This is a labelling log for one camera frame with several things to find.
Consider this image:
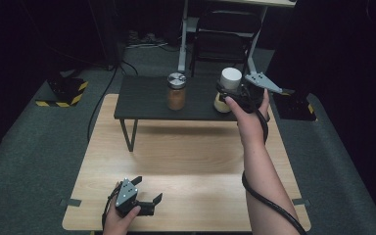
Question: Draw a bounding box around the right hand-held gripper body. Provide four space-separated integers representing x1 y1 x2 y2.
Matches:
231 71 283 115

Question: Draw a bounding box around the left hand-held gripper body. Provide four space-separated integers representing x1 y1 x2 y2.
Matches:
115 177 156 218

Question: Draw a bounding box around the glass jar with white lid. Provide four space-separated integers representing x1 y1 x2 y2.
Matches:
213 67 243 114

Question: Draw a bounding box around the glass jar with metal lid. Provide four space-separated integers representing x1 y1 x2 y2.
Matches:
166 71 188 112

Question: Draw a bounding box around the black shelf with metal legs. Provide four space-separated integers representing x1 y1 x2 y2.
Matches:
113 75 271 153

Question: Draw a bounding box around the person's left hand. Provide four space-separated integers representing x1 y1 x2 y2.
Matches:
102 182 142 235

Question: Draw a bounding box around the person's right hand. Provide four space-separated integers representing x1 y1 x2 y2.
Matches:
224 88 270 148

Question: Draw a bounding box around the stand base with striped tape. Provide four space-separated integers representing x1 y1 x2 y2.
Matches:
34 76 89 109
272 91 317 122

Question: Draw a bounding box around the black folding chair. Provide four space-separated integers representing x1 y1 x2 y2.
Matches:
189 9 263 79

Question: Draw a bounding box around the power strip with plugs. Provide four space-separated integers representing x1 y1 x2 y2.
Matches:
126 29 165 46

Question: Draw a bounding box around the left hand-held gripper cable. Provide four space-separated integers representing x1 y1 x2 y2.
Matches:
101 187 121 230

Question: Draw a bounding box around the hand-held gripper cable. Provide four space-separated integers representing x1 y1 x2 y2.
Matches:
101 187 121 230
241 109 308 235

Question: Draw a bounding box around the white metal desk frame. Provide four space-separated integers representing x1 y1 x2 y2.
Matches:
177 0 297 78

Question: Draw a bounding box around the black floor cable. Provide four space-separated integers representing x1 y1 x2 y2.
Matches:
86 60 140 143

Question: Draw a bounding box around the right hand-held gripper cable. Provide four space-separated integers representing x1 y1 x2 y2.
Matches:
241 109 308 235

